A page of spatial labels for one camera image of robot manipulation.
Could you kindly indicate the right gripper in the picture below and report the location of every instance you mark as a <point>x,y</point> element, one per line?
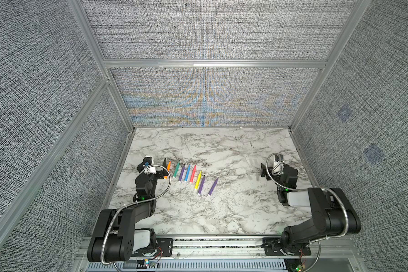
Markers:
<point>263,172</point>

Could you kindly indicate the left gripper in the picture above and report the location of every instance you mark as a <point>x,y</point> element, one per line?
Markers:
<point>158,174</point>

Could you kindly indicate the green highlighter pen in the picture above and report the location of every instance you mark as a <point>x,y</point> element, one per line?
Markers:
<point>176,169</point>

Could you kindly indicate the purple highlighter pen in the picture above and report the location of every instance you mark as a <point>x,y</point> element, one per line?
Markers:
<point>181,173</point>
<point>213,187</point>
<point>201,185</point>

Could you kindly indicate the blue highlighter pen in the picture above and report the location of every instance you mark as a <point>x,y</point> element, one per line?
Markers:
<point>187,173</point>

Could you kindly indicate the pink highlighter pen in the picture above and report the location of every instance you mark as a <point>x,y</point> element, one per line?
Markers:
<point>193,174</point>

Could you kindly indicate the yellow highlighter pen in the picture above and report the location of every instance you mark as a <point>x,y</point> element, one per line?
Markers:
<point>199,177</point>

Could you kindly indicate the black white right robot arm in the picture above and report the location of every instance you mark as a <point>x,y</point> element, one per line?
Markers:
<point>332,215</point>

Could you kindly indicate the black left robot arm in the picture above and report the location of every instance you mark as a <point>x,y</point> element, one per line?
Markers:
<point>115,236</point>

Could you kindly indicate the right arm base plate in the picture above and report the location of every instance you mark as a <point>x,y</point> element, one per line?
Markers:
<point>274,247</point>

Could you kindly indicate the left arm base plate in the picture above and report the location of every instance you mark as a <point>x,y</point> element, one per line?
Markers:
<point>159,247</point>

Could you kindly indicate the white vented cable duct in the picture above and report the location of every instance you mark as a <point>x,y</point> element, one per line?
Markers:
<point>194,265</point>

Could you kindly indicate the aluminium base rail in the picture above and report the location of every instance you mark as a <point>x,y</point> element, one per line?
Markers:
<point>249,246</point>

